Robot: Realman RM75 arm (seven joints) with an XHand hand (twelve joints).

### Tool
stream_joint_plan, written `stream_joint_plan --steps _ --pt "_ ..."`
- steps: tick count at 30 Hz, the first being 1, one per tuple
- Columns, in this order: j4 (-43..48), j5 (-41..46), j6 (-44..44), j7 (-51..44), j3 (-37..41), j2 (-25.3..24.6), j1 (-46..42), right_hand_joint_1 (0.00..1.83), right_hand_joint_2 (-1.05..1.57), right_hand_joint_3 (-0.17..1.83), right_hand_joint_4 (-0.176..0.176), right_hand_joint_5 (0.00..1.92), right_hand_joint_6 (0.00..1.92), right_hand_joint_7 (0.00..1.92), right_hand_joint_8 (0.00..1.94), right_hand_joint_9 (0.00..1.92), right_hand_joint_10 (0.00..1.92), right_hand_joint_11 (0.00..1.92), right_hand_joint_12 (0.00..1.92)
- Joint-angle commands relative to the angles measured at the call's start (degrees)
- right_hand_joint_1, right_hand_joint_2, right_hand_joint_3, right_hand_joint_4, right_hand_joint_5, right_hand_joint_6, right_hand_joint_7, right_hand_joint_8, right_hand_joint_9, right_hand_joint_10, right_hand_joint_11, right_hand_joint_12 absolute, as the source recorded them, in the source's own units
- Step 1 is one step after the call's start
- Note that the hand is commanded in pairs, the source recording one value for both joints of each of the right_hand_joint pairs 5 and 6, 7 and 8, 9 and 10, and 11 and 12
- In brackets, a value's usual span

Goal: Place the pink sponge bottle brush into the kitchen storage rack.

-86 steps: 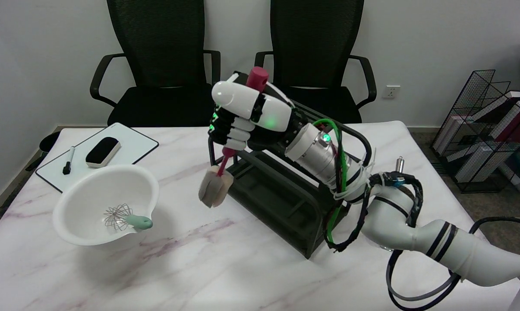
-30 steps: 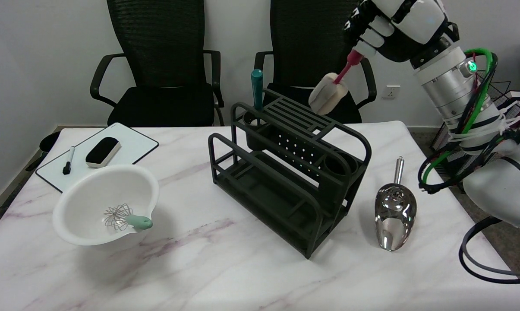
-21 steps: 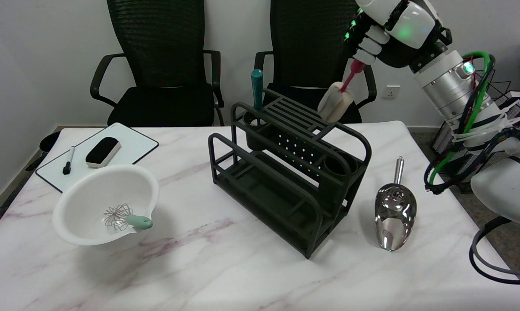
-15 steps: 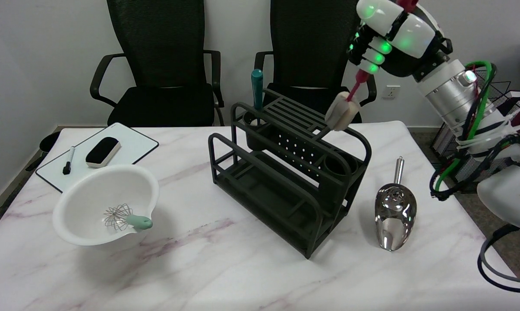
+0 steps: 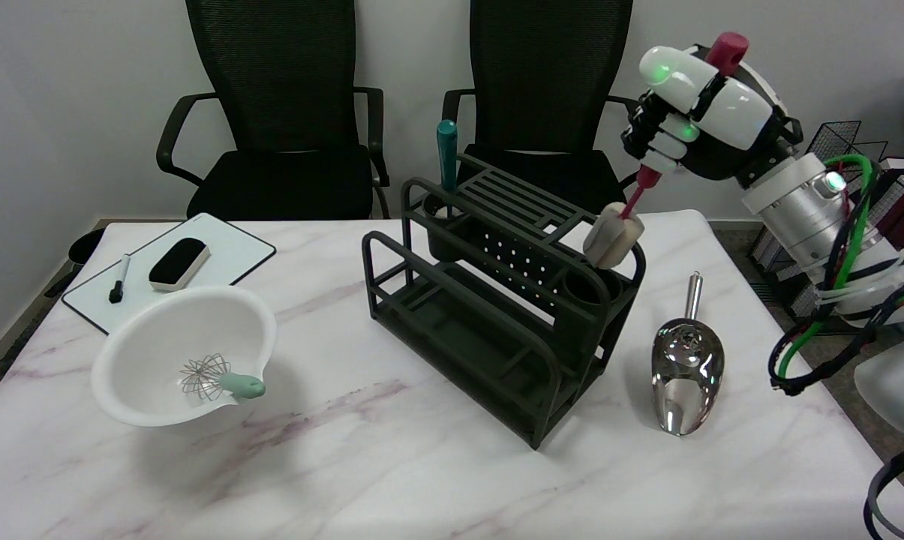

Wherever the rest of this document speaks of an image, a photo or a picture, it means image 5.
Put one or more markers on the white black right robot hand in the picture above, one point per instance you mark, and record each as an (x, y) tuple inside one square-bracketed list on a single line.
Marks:
[(703, 112)]

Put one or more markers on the pink sponge bottle brush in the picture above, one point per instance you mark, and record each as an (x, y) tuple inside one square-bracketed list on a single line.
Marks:
[(617, 232)]

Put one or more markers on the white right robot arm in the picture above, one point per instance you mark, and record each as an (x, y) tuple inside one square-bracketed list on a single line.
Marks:
[(842, 240)]

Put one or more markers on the black kitchen storage rack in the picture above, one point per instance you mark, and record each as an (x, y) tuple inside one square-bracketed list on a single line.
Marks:
[(504, 307)]

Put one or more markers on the black mesh office chair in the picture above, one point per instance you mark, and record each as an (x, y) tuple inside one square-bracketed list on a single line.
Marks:
[(549, 105), (279, 112)]

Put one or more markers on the steel scoop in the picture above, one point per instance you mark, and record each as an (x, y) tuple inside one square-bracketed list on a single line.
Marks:
[(684, 371)]

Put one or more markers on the black whiteboard eraser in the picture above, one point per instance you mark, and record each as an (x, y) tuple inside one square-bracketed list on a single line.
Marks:
[(179, 263)]

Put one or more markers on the small whiteboard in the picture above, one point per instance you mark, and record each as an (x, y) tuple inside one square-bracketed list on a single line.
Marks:
[(170, 268)]

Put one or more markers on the white mixing bowl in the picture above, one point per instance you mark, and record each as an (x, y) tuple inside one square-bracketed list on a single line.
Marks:
[(185, 356)]

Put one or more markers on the black marker pen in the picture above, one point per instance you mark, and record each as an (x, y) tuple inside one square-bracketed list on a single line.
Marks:
[(118, 280)]

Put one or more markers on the black round base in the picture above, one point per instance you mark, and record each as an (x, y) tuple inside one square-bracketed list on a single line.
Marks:
[(84, 244)]

